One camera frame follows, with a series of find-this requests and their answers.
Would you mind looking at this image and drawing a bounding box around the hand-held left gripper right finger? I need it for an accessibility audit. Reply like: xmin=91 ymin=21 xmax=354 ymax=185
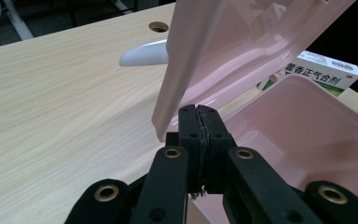
xmin=197 ymin=105 xmax=324 ymax=224

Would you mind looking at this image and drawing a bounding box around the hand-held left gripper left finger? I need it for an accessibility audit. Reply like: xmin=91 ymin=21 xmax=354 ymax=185
xmin=130 ymin=105 xmax=204 ymax=224

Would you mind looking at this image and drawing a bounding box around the white green medicine box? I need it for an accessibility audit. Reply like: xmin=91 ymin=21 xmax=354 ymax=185
xmin=256 ymin=49 xmax=358 ymax=98

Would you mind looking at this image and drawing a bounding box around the pink plastic storage box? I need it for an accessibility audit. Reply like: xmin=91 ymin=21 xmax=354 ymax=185
xmin=118 ymin=0 xmax=358 ymax=224

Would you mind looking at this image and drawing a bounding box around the white desk leg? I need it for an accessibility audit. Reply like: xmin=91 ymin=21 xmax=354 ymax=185
xmin=111 ymin=0 xmax=135 ymax=14
xmin=2 ymin=0 xmax=34 ymax=41

